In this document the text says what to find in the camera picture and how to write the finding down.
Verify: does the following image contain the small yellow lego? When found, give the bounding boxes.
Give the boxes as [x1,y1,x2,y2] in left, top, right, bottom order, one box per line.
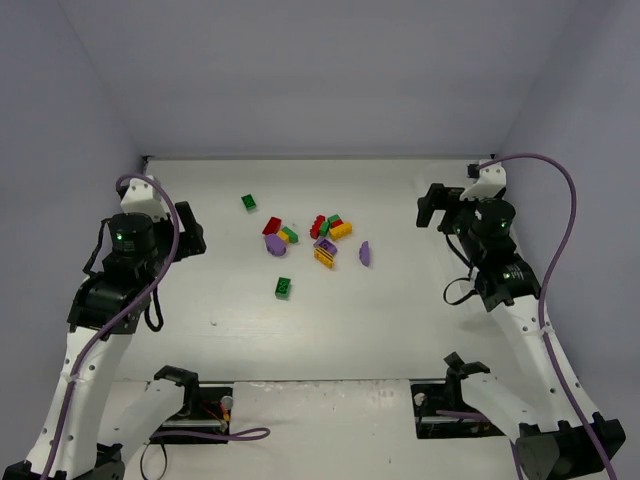
[276,230,290,244]

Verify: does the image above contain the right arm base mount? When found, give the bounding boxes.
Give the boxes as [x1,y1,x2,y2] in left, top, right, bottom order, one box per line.
[410,352,503,440]

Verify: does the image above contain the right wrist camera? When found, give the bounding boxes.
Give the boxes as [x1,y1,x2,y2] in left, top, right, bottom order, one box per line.
[460,163,507,201]

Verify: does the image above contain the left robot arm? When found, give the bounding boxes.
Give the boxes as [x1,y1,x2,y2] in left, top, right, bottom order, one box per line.
[4,202,206,479]

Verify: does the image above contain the long yellow lego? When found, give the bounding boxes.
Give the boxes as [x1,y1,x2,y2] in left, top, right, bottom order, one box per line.
[329,222,353,240]

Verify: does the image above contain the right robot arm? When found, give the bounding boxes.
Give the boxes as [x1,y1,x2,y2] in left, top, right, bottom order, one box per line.
[416,183,626,479]

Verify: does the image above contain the red studded lego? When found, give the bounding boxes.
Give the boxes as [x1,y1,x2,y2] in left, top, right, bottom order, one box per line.
[309,215,325,239]

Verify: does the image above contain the green lego beside red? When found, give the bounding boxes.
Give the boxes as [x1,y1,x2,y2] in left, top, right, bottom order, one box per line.
[319,221,330,236]

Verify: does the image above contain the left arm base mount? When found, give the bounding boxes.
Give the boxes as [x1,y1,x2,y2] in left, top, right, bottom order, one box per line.
[149,365,234,445]

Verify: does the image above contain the purple oval lego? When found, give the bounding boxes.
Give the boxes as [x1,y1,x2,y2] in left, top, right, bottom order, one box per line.
[264,233,287,257]

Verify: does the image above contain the purple half-round lego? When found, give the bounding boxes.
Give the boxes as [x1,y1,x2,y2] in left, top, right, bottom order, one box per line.
[359,241,371,267]

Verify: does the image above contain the purple square lego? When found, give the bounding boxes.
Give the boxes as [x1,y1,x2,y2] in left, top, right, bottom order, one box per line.
[314,237,337,255]

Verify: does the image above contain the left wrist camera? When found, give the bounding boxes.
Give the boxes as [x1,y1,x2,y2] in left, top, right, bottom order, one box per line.
[120,176,167,222]

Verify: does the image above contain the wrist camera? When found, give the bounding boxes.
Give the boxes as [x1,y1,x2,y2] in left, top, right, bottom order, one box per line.
[120,176,167,222]
[460,163,507,201]

